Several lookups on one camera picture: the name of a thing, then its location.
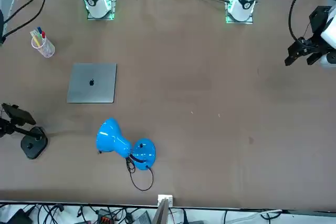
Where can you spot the blue marker pen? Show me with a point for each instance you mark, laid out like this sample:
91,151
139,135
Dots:
39,29

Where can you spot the orange black device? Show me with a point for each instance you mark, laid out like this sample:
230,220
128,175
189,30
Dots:
105,219

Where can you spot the aluminium camera post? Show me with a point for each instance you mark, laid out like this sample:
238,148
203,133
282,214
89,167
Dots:
160,214

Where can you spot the black power adapter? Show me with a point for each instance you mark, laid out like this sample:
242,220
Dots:
19,217

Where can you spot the green highlighter pen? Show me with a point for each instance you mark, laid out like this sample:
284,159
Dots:
34,33

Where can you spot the pink mesh pen cup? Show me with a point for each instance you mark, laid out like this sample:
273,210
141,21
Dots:
48,51

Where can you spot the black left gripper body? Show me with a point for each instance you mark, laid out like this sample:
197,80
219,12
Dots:
319,22

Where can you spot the black desktop phone stand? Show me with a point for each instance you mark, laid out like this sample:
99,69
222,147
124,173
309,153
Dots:
32,146

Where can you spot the yellow pen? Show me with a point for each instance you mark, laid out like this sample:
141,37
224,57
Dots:
38,42

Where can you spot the post base bracket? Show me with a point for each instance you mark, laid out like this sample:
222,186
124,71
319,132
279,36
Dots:
165,197

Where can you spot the blue desk lamp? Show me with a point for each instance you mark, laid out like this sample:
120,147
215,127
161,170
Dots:
110,137

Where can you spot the red marker pen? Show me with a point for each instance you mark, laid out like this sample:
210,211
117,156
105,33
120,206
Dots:
43,35

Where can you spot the grey closed laptop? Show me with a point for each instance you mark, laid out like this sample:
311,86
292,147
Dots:
78,90

